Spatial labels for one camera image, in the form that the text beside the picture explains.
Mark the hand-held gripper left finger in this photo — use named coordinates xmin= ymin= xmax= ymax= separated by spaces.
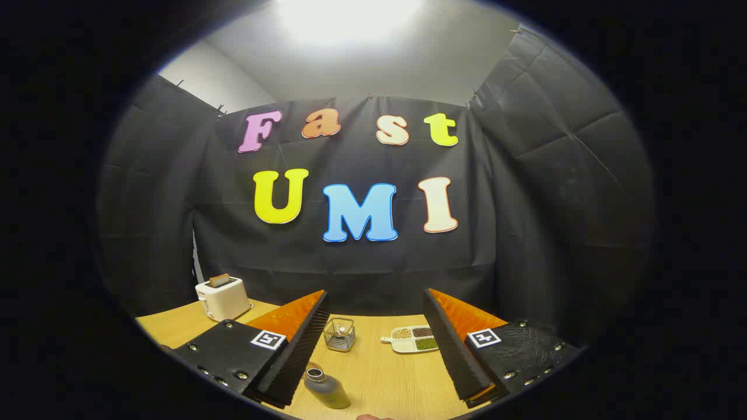
xmin=174 ymin=290 xmax=330 ymax=409

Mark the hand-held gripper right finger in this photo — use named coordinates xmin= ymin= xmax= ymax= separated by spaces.
xmin=423 ymin=288 xmax=580 ymax=408

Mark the silver bottle with green label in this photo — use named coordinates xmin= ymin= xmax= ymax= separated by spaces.
xmin=303 ymin=362 xmax=351 ymax=410

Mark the white divided tray with grains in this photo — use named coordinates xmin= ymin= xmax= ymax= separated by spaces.
xmin=381 ymin=325 xmax=439 ymax=354

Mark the wooden table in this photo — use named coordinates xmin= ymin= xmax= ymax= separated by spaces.
xmin=135 ymin=299 xmax=514 ymax=420

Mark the white toaster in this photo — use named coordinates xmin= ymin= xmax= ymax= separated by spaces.
xmin=195 ymin=274 xmax=253 ymax=322

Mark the black backdrop cloth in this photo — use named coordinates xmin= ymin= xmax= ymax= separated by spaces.
xmin=96 ymin=26 xmax=654 ymax=351

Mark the small wire basket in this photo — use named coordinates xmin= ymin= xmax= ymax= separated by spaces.
xmin=324 ymin=317 xmax=356 ymax=352

